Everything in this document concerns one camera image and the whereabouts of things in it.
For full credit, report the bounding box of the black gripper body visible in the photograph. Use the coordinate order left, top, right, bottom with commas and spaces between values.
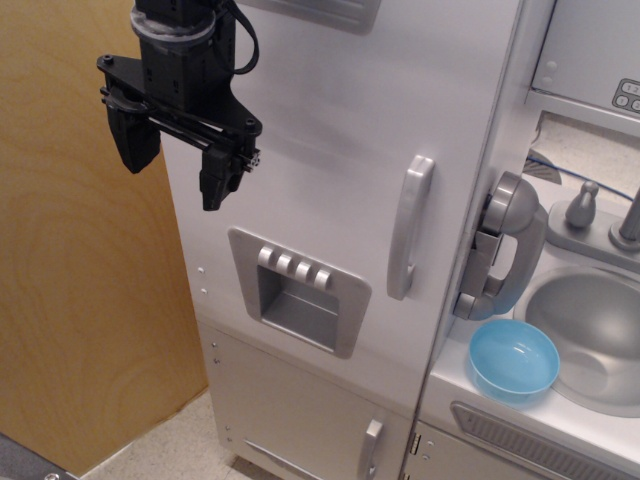
96, 37, 262, 172

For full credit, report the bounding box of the blue cable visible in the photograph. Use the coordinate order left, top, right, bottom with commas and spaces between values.
525, 156, 635, 202

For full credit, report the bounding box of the grey upper door handle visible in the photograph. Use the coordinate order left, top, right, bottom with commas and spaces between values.
386, 155, 435, 301

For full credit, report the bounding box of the grey toy faucet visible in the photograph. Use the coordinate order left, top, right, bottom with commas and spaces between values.
546, 181, 639, 273

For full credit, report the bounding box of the grey door handle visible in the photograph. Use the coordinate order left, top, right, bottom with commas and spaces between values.
359, 419, 384, 480
386, 155, 435, 301

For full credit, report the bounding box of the grey toy phone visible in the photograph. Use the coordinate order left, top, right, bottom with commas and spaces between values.
453, 172, 548, 321

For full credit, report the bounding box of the grey oven vent panel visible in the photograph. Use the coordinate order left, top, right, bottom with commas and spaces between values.
450, 401, 639, 480

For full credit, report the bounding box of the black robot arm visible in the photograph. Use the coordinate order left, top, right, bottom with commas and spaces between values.
97, 1, 262, 211

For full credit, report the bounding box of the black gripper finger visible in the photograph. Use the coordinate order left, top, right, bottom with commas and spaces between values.
199, 145, 243, 211
101, 87, 160, 174

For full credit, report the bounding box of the grey toy sink basin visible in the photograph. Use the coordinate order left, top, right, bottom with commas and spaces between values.
513, 267, 639, 418

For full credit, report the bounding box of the white fridge door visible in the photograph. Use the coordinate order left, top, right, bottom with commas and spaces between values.
198, 324, 411, 479
163, 1, 523, 417

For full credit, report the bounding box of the white toy microwave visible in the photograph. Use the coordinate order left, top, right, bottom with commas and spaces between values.
526, 1, 639, 137

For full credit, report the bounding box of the white kitchen cabinet body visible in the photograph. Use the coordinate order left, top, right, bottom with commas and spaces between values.
406, 1, 639, 479

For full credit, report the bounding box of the grey lower door handle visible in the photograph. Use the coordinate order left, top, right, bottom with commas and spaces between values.
359, 419, 384, 480

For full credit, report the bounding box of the blue plastic bowl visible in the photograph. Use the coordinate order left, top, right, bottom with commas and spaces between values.
467, 319, 561, 405

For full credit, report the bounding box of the grey top fridge panel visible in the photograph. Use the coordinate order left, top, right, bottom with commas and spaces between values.
241, 0, 381, 35

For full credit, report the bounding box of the black object bottom left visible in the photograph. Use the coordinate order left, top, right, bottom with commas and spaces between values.
1, 434, 77, 480

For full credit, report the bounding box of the grey ice dispenser panel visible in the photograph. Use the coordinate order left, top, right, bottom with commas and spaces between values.
228, 227, 372, 359

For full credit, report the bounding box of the wooden board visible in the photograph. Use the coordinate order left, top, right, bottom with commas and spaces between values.
1, 1, 206, 474

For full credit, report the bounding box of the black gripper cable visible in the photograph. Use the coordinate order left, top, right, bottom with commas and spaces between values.
221, 0, 260, 76

